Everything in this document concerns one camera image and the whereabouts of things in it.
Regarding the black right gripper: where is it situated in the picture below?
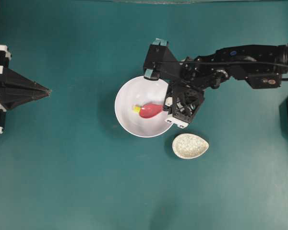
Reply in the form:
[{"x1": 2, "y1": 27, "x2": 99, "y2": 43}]
[{"x1": 143, "y1": 38, "x2": 204, "y2": 127}]

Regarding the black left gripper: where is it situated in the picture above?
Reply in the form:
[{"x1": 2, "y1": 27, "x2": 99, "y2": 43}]
[{"x1": 0, "y1": 45, "x2": 51, "y2": 134}]

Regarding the pink ceramic spoon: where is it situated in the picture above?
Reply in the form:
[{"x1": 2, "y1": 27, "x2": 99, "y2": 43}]
[{"x1": 139, "y1": 103, "x2": 163, "y2": 119}]

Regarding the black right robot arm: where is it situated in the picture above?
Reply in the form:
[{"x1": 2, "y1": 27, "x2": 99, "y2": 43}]
[{"x1": 143, "y1": 39, "x2": 288, "y2": 128}]

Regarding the white round bowl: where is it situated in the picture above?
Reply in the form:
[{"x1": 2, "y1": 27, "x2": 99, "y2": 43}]
[{"x1": 114, "y1": 76, "x2": 172, "y2": 138}]

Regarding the speckled beige spoon rest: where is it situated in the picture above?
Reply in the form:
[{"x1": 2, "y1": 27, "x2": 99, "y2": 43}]
[{"x1": 172, "y1": 133, "x2": 209, "y2": 160}]

